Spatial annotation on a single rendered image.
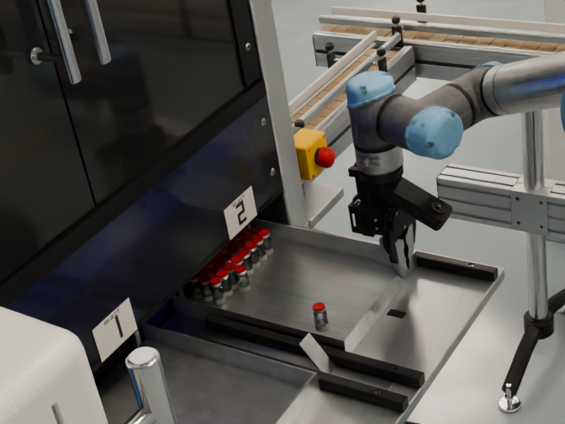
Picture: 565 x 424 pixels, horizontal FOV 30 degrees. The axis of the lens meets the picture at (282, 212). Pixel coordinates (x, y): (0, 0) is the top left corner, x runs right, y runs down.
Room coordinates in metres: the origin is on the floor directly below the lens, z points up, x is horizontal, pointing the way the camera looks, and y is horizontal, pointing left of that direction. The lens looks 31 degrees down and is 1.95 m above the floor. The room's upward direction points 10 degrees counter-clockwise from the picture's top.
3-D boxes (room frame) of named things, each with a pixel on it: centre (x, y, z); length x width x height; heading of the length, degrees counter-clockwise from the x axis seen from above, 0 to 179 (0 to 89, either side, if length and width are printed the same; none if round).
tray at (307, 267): (1.50, 0.00, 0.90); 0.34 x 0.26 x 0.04; 53
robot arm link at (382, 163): (1.46, -0.16, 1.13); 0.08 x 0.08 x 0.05
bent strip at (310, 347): (1.24, -0.05, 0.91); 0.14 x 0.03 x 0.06; 54
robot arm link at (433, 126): (1.39, -0.24, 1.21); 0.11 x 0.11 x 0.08; 34
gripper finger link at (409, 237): (1.47, -0.18, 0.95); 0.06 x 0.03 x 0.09; 53
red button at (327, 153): (1.74, -0.09, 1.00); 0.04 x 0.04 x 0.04; 53
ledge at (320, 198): (1.80, -0.03, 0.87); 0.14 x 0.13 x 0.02; 53
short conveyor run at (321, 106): (2.08, -0.12, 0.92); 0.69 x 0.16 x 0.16; 143
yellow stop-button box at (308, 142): (1.77, -0.06, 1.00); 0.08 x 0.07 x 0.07; 53
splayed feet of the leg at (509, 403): (2.22, -0.63, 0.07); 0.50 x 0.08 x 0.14; 143
